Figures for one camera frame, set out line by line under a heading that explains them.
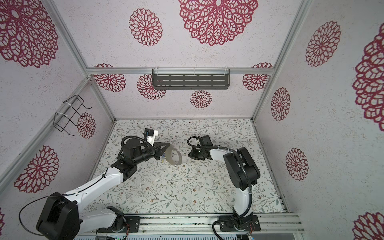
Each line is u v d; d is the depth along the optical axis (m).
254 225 0.73
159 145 0.72
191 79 0.95
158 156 0.69
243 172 0.46
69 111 0.78
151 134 0.68
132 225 0.74
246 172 0.46
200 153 0.85
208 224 0.77
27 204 0.41
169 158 0.85
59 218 0.40
